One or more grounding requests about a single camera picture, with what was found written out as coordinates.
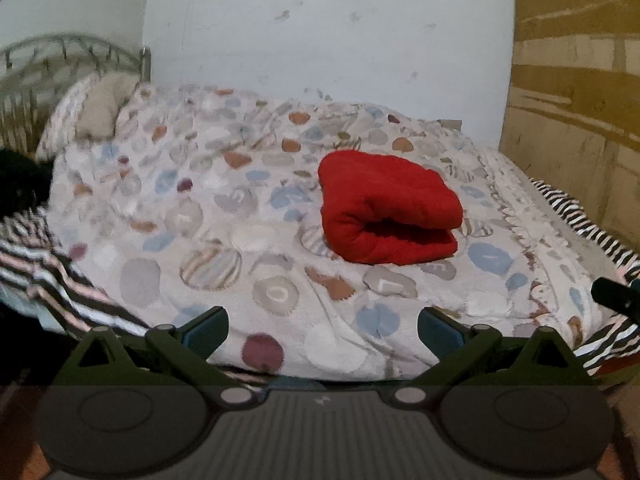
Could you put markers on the metal scrollwork headboard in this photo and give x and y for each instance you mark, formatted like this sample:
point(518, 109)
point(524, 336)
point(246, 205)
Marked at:
point(50, 75)

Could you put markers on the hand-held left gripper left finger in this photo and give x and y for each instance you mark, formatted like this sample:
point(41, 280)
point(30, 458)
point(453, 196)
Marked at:
point(205, 334)

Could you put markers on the dotted fleece blanket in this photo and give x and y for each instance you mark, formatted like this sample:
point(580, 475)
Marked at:
point(225, 240)

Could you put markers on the plywood wall board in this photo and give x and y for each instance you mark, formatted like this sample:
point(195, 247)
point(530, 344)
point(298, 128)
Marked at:
point(580, 110)

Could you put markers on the pile of dark clothes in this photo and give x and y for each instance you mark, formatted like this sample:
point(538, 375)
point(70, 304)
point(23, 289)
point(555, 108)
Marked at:
point(20, 180)

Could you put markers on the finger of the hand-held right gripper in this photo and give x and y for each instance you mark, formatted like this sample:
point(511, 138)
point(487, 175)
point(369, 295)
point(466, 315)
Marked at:
point(617, 295)

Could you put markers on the red long-sleeved shirt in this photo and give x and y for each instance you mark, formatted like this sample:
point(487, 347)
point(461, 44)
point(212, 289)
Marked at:
point(390, 210)

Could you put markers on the black and white striped bedsheet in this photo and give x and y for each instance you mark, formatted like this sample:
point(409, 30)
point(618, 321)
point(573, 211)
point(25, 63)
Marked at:
point(55, 280)

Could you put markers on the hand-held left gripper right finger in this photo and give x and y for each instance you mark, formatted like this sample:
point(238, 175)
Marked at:
point(437, 334)

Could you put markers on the beige pillow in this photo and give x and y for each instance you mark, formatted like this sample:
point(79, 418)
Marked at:
point(105, 105)

